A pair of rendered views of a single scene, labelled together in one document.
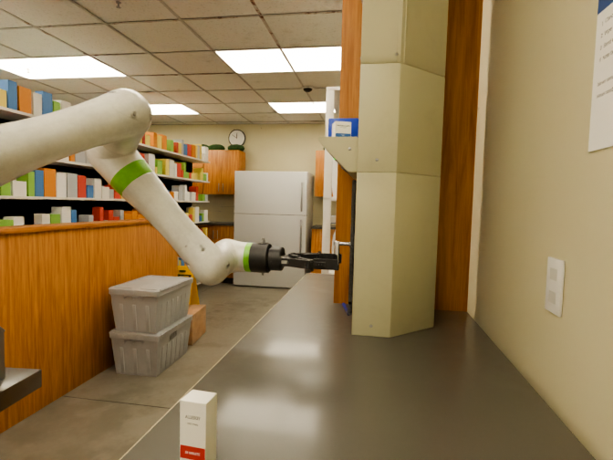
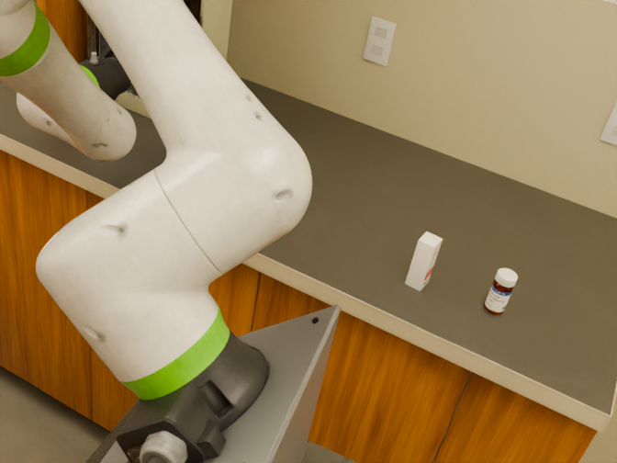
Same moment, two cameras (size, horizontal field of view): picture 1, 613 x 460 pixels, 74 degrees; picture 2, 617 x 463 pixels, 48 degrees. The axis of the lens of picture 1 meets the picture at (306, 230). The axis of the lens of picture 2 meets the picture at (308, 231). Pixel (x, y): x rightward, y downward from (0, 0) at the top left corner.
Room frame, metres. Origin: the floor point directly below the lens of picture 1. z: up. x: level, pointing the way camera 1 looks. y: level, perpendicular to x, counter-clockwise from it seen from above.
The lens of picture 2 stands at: (0.55, 1.24, 1.74)
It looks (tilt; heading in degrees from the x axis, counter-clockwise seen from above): 34 degrees down; 282
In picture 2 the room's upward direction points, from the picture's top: 11 degrees clockwise
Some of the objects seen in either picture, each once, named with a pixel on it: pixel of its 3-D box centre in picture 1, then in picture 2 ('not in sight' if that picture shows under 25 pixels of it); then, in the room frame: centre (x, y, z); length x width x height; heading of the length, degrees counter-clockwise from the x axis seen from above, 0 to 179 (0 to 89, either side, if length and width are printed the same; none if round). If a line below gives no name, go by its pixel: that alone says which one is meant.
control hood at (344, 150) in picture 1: (341, 160); not in sight; (1.33, -0.11, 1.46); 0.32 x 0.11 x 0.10; 171
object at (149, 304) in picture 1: (154, 302); not in sight; (3.23, 1.21, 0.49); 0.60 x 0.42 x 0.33; 171
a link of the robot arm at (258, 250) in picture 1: (262, 256); (93, 82); (1.26, 0.14, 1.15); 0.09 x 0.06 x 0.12; 171
